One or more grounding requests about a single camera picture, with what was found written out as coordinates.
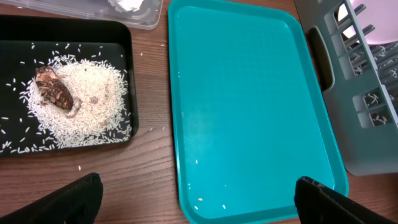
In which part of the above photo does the white napkin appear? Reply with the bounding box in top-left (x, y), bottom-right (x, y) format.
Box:
top-left (108, 0), bottom-right (144, 12)

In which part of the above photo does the clear plastic waste bin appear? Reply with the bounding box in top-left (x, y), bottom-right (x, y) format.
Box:
top-left (1, 0), bottom-right (163, 30)

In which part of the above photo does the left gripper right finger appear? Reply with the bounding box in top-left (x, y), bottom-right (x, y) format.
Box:
top-left (294, 176), bottom-right (396, 224)

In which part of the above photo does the cooked rice pile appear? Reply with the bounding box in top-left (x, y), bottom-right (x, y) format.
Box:
top-left (1, 40), bottom-right (135, 157)

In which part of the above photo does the large white plate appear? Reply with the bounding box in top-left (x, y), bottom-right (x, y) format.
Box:
top-left (350, 0), bottom-right (397, 45)

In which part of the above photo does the brown food scrap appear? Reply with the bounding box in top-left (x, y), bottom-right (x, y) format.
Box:
top-left (35, 66), bottom-right (74, 111)

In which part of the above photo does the grey dishwasher rack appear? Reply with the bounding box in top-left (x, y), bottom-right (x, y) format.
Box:
top-left (295, 0), bottom-right (397, 176)

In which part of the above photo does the teal plastic serving tray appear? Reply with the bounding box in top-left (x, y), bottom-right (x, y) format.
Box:
top-left (168, 0), bottom-right (349, 223)

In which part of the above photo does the black plastic tray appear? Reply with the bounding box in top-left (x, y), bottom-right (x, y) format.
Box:
top-left (1, 15), bottom-right (139, 146)

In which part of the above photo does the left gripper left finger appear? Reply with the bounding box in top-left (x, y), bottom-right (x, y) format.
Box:
top-left (1, 172), bottom-right (103, 224)

